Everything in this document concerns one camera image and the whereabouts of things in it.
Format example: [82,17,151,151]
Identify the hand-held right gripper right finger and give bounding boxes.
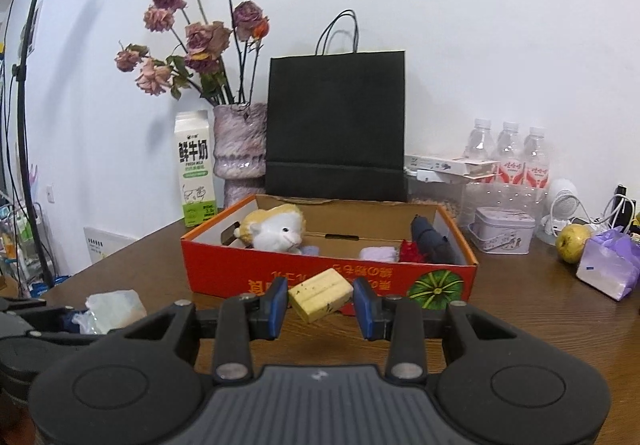
[352,276,526,385]

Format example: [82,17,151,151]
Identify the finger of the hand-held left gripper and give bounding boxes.
[22,307,118,346]

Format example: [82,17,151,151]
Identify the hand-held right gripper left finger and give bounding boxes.
[112,277,291,385]

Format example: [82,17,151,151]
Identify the clear plastic item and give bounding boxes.
[72,291,147,335]

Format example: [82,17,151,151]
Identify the yellow rectangular block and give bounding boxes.
[287,267,355,324]

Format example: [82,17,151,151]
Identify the lavender towel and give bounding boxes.
[359,246,398,262]

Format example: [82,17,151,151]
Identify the red cardboard box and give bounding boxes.
[181,194,478,311]

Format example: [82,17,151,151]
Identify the red rose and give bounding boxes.
[398,239,426,265]

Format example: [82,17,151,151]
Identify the white yellow plush sheep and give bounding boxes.
[234,205,307,254]

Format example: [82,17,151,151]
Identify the navy blue pouch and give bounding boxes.
[410,215,457,265]

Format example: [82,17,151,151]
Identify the clear plastic food container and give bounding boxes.
[406,169,471,218]

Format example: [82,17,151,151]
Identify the grey tin box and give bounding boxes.
[467,206,536,256]

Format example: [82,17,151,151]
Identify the white green milk carton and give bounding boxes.
[173,110,217,227]

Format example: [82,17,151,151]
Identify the pink purple vase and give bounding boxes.
[212,102,268,210]

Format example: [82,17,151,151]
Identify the white flat box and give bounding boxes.
[404,154,501,177]

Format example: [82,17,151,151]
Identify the black paper bag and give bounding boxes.
[265,9,407,202]

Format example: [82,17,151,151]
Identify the black light stand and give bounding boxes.
[12,0,58,288]

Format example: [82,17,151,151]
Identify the small white fan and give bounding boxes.
[535,178,580,246]

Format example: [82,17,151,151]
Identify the purple tissue pack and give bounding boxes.
[576,231,640,302]

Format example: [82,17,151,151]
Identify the dried pink roses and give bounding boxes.
[115,0,271,107]

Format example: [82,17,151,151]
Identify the small black device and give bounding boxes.
[614,184,630,226]

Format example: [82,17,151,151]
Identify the metal wire cart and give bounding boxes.
[0,202,51,286]

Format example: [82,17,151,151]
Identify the white charger cables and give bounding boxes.
[590,195,640,231]

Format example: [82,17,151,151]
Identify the wall poster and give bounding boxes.
[22,0,43,56]

